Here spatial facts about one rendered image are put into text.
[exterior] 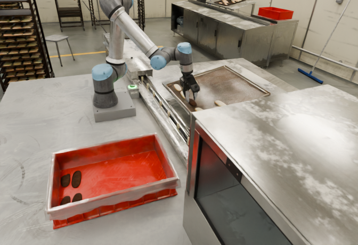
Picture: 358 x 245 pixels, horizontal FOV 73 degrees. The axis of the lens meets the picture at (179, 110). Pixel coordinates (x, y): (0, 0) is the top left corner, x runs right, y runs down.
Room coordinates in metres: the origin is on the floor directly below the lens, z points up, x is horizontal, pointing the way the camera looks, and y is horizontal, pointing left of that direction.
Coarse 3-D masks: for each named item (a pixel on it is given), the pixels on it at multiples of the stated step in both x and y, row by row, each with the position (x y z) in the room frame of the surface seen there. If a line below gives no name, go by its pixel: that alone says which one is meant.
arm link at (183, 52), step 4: (180, 44) 1.32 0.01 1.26; (184, 44) 1.32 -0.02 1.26; (188, 44) 1.31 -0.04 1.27; (176, 48) 1.32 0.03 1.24; (180, 48) 1.29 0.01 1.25; (184, 48) 1.29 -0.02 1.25; (188, 48) 1.29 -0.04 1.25; (176, 52) 1.31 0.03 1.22; (180, 52) 1.30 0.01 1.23; (184, 52) 1.29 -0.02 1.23; (188, 52) 1.29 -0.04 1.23; (176, 56) 1.30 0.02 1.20; (180, 56) 1.30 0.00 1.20; (184, 56) 1.29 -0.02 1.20; (188, 56) 1.29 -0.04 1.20; (180, 60) 1.31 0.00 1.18; (184, 60) 1.29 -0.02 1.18; (188, 60) 1.29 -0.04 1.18; (184, 64) 1.29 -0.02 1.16; (188, 64) 1.30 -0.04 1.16
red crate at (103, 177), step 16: (112, 160) 0.87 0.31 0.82; (128, 160) 0.87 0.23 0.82; (144, 160) 0.87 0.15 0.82; (96, 176) 0.76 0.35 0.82; (112, 176) 0.77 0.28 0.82; (128, 176) 0.77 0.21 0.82; (144, 176) 0.77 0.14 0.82; (160, 176) 0.78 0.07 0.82; (64, 192) 0.67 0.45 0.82; (80, 192) 0.67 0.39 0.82; (96, 192) 0.68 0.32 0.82; (160, 192) 0.66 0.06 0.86; (176, 192) 0.68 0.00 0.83; (96, 208) 0.57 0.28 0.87; (112, 208) 0.59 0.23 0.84; (128, 208) 0.60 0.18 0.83; (64, 224) 0.52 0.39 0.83
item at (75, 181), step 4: (76, 172) 0.77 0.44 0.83; (80, 172) 0.78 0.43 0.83; (64, 176) 0.75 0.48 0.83; (68, 176) 0.75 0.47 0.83; (72, 176) 0.75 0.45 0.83; (76, 176) 0.75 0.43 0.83; (80, 176) 0.75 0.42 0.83; (64, 180) 0.73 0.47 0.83; (68, 180) 0.73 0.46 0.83; (72, 180) 0.73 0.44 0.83; (76, 180) 0.73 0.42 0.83; (80, 180) 0.73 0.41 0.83; (64, 184) 0.70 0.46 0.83; (68, 184) 0.71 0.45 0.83; (72, 184) 0.71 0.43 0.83; (76, 184) 0.71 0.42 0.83; (68, 196) 0.65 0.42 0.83; (76, 196) 0.65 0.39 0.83; (80, 196) 0.65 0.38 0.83; (64, 200) 0.62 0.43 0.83; (68, 200) 0.62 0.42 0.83; (72, 200) 0.63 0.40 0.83; (76, 200) 0.62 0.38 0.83; (80, 200) 0.63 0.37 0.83; (60, 204) 0.61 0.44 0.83; (64, 204) 0.61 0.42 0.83
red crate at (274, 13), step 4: (260, 8) 4.84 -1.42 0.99; (264, 8) 4.94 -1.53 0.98; (268, 8) 5.00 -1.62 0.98; (272, 8) 5.04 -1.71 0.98; (276, 8) 4.94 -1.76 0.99; (260, 12) 4.83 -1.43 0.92; (264, 12) 4.74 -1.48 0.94; (268, 12) 4.65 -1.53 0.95; (272, 12) 4.58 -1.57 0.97; (276, 12) 4.50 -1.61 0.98; (280, 12) 4.44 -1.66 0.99; (284, 12) 4.50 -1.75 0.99; (288, 12) 4.55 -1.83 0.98; (292, 12) 4.60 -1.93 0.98; (264, 16) 4.72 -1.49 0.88; (268, 16) 4.64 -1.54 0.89; (272, 16) 4.56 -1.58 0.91; (276, 16) 4.48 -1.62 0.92; (280, 16) 4.46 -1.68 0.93; (284, 16) 4.51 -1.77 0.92; (288, 16) 4.56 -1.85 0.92
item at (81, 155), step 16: (96, 144) 0.86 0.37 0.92; (112, 144) 0.88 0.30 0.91; (128, 144) 0.90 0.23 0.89; (144, 144) 0.93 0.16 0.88; (160, 144) 0.88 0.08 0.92; (64, 160) 0.80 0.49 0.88; (80, 160) 0.82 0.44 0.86; (96, 160) 0.85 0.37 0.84; (160, 160) 0.85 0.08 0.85; (48, 176) 0.66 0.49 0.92; (176, 176) 0.68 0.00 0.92; (48, 192) 0.58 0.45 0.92; (112, 192) 0.60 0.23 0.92; (128, 192) 0.60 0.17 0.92; (144, 192) 0.62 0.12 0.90; (48, 208) 0.52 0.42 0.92; (64, 208) 0.52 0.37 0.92; (80, 208) 0.54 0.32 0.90
